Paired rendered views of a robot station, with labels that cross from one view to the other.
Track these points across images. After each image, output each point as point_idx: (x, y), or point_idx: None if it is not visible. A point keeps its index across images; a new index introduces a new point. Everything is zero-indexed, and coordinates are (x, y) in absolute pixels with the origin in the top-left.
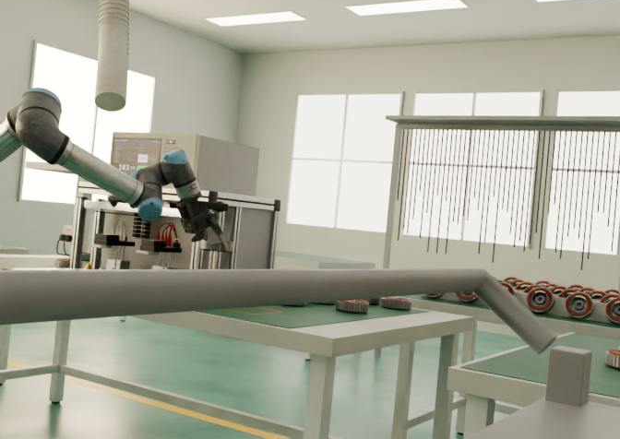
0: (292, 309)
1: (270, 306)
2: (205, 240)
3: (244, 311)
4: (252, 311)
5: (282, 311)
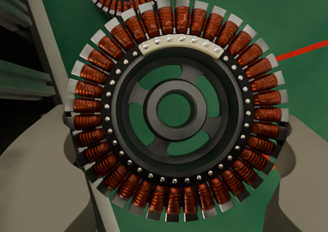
0: None
1: (258, 15)
2: (187, 212)
3: (324, 130)
4: (324, 110)
5: (325, 33)
